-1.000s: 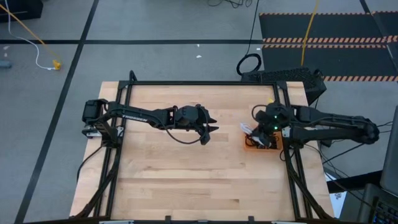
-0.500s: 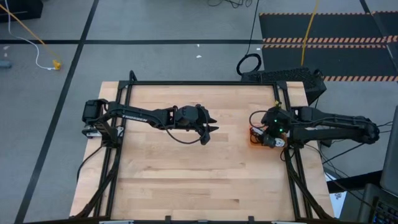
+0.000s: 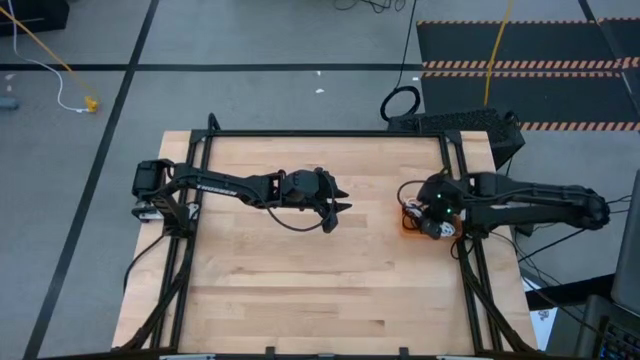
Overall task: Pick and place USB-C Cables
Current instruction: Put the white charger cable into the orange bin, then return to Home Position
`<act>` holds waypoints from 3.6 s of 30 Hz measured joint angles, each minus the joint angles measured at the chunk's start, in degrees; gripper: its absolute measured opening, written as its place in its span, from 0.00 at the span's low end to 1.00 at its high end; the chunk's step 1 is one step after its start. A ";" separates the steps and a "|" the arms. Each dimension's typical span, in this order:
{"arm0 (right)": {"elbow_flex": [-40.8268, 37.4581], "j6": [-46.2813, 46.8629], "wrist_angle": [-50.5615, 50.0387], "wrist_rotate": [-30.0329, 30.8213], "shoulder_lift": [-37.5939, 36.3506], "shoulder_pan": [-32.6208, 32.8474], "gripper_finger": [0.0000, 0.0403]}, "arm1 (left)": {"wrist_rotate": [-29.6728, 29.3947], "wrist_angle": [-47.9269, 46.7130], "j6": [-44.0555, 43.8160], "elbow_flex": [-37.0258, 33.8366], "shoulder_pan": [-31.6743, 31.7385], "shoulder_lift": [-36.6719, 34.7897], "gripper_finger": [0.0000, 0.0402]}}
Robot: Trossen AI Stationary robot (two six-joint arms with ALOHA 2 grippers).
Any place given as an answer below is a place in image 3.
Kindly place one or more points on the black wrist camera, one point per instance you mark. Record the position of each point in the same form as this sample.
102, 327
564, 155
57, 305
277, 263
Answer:
302, 186
444, 204

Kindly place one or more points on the white paper sheet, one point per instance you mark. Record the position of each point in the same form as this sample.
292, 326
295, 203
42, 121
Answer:
541, 320

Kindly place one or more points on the orange plastic bin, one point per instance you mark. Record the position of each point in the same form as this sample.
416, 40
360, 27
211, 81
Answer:
406, 234

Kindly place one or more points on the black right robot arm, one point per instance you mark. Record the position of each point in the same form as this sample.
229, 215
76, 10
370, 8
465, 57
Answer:
540, 197

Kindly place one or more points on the black hazard-striped floor mat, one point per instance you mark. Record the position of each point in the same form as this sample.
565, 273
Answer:
525, 45

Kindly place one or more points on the black floor box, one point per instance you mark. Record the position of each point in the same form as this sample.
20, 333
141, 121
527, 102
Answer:
30, 15

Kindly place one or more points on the black aluminium table frame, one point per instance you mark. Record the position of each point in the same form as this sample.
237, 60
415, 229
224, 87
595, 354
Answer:
325, 133

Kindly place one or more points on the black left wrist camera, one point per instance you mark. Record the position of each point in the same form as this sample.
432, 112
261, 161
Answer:
302, 186

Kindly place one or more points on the black keyboard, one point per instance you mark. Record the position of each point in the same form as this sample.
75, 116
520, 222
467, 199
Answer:
612, 335

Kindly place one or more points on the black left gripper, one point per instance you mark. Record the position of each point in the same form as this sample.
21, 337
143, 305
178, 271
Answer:
327, 197

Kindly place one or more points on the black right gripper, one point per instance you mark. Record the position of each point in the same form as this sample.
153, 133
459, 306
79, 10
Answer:
452, 184

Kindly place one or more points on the grey computer monitor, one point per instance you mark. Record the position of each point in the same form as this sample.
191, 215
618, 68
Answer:
629, 245

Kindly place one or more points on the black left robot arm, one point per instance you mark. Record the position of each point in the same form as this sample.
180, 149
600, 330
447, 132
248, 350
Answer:
220, 182

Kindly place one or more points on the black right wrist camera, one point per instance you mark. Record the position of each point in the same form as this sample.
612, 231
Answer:
444, 204

